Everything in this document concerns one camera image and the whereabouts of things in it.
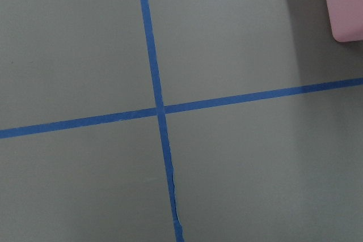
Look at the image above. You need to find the pink plastic box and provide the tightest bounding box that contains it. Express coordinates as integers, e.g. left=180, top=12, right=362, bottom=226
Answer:
left=326, top=0, right=362, bottom=43

